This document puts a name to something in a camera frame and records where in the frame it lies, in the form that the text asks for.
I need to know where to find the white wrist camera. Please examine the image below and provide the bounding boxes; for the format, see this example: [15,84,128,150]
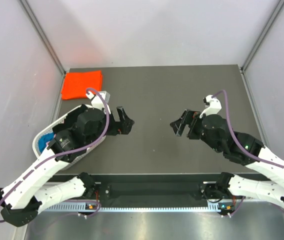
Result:
[199,95,222,119]
[86,91,111,110]

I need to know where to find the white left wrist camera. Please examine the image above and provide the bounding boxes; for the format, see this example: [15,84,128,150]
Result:
[86,91,111,110]

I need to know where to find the folded orange t-shirt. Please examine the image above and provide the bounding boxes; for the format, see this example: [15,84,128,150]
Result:
[61,70,103,100]

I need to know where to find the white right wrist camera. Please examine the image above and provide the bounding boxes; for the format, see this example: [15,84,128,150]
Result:
[199,95,222,119]

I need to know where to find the right aluminium frame post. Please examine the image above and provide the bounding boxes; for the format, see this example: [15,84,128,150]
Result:
[239,0,284,73]

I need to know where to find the slotted grey cable duct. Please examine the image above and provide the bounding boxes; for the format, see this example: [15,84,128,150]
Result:
[41,201,235,213]

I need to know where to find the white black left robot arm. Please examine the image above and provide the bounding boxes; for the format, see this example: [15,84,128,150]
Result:
[0,104,134,227]

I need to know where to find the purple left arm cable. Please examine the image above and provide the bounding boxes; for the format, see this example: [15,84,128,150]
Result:
[0,87,111,223]

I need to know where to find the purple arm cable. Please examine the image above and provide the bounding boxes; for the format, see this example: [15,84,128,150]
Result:
[211,89,284,218]
[0,87,111,223]

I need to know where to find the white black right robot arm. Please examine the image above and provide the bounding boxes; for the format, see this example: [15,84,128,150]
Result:
[170,109,284,210]

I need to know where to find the aluminium frame post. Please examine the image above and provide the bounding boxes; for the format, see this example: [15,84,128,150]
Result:
[239,0,284,73]
[17,0,66,76]

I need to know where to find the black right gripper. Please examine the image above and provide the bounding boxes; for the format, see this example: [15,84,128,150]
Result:
[169,109,222,153]

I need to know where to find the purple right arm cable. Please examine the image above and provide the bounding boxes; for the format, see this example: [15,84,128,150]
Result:
[211,89,284,218]

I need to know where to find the white plastic laundry basket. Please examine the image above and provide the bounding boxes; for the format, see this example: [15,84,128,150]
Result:
[32,105,106,171]

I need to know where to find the blue t-shirt in basket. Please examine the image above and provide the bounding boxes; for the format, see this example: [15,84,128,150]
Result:
[38,132,55,153]

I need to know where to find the left aluminium frame post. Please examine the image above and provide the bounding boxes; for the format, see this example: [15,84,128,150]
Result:
[17,0,66,76]

